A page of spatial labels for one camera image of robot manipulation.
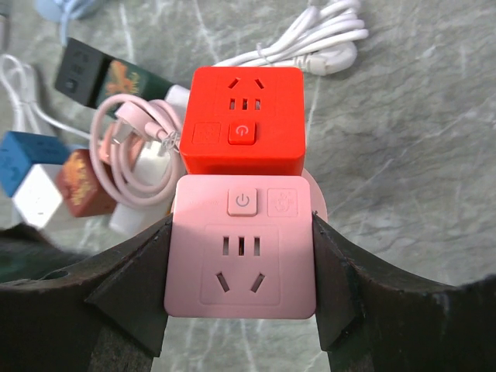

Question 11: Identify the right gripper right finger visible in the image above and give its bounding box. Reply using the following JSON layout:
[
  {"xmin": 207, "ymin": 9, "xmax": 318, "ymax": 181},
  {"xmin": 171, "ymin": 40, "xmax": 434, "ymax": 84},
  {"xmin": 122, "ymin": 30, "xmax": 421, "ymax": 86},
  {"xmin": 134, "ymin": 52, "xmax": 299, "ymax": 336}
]
[{"xmin": 313, "ymin": 217, "xmax": 495, "ymax": 371}]

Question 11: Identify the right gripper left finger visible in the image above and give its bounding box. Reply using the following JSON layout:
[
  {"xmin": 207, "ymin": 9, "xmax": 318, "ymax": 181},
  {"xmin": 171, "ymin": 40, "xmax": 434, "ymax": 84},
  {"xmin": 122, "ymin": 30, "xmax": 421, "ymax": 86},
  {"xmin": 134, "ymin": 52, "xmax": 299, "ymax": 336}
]
[{"xmin": 1, "ymin": 219, "xmax": 171, "ymax": 371}]

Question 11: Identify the brown cube socket adapter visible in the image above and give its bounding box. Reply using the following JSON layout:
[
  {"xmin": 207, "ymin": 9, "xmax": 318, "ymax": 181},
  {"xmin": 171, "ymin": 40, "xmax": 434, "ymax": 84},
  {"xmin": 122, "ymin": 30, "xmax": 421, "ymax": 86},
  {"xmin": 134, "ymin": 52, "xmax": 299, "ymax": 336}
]
[{"xmin": 56, "ymin": 149, "xmax": 116, "ymax": 218}]

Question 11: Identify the pink cube socket adapter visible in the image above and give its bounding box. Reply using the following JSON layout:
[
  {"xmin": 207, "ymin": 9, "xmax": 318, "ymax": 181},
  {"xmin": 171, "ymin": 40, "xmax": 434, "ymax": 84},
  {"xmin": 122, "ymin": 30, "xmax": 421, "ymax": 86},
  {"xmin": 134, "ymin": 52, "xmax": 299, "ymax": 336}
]
[{"xmin": 164, "ymin": 174, "xmax": 316, "ymax": 319}]

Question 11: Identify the white power strip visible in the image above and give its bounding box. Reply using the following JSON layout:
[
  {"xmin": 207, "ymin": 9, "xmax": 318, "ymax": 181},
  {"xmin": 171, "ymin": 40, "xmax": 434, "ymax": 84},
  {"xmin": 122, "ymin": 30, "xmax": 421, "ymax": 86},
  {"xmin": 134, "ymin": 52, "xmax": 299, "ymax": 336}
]
[{"xmin": 108, "ymin": 84, "xmax": 190, "ymax": 237}]

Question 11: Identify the red cube socket adapter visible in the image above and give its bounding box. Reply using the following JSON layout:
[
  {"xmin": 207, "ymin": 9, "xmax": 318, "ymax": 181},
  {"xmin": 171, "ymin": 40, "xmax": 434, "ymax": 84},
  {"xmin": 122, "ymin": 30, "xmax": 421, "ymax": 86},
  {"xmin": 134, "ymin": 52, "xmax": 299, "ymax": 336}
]
[{"xmin": 180, "ymin": 67, "xmax": 306, "ymax": 175}]

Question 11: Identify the pink round power strip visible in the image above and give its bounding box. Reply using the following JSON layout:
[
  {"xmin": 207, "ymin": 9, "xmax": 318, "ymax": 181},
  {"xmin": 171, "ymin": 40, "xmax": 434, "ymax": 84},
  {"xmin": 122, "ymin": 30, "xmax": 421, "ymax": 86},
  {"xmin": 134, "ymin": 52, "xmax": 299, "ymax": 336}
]
[{"xmin": 301, "ymin": 168, "xmax": 328, "ymax": 222}]

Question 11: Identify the white cube socket adapter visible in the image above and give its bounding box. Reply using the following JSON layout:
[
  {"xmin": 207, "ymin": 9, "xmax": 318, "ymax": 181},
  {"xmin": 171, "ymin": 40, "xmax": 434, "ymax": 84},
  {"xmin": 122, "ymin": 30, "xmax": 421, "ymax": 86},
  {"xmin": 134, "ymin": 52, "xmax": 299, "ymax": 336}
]
[{"xmin": 12, "ymin": 164, "xmax": 64, "ymax": 229}]

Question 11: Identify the blue cube socket adapter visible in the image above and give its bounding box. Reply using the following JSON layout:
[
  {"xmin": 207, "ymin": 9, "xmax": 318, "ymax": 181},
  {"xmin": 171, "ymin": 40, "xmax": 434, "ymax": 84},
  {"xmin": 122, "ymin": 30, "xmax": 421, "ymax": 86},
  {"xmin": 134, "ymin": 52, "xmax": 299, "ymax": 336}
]
[{"xmin": 1, "ymin": 131, "xmax": 70, "ymax": 198}]

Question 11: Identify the black cube socket adapter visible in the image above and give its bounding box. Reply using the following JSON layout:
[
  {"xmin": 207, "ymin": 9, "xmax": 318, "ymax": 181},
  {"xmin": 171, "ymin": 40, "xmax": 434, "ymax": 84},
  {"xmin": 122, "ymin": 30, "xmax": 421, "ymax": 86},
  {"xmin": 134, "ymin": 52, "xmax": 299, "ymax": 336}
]
[{"xmin": 54, "ymin": 38, "xmax": 112, "ymax": 109}]

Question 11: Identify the dark green cube adapter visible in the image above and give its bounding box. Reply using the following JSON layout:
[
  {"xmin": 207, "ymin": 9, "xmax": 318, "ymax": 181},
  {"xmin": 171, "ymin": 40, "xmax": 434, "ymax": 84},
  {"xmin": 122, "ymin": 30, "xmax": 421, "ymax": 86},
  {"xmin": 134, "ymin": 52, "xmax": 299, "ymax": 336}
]
[{"xmin": 95, "ymin": 59, "xmax": 174, "ymax": 108}]

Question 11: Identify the light blue long power strip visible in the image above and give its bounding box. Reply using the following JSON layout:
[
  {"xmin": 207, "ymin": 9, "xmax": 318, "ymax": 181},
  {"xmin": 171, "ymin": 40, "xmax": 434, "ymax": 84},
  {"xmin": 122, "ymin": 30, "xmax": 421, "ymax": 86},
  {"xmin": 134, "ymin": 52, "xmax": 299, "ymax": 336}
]
[{"xmin": 34, "ymin": 0, "xmax": 108, "ymax": 47}]

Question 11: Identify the white coiled cable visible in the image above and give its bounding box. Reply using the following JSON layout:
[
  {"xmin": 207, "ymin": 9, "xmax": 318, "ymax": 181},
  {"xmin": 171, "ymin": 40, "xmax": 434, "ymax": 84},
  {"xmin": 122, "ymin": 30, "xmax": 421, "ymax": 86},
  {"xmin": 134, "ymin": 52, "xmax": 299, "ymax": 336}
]
[{"xmin": 0, "ymin": 53, "xmax": 94, "ymax": 141}]

